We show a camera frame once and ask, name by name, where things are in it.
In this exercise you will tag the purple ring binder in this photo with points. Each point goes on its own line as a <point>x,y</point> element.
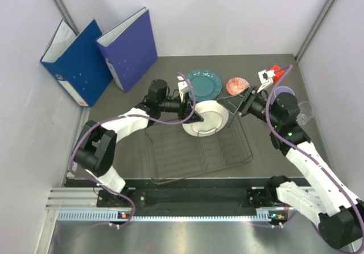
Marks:
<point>129,49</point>

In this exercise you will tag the white plate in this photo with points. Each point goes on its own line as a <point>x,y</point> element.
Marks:
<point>215,118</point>

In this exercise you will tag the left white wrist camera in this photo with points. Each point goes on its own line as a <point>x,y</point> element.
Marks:
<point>183,87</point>

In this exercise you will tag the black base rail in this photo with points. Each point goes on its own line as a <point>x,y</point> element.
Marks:
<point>245,192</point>

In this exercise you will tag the red patterned bowl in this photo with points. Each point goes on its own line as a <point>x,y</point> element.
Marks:
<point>236,85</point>

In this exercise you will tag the lilac plastic cup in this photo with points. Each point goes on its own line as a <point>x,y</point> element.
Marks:
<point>282,89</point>

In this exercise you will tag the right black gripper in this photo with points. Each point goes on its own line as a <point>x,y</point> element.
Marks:
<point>252,96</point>

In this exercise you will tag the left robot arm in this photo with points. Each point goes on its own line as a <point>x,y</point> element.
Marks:
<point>95,147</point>

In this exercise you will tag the black wire dish rack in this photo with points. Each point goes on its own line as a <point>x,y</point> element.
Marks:
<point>173,154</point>

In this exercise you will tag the grey cable duct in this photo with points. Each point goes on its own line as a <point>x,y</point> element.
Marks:
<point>122,216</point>

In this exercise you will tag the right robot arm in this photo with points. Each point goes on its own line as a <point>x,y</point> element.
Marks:
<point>333,209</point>

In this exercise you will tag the blue ring binder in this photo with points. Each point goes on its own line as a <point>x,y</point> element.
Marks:
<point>76,62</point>

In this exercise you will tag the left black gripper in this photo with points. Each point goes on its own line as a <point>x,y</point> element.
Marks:
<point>186,107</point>

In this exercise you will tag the clear drinking glass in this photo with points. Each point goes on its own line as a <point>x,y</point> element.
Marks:
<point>306,113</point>

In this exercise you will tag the red cube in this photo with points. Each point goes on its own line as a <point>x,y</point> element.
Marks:
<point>278,73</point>

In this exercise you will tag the teal plate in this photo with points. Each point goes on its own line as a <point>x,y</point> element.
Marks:
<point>206,84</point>

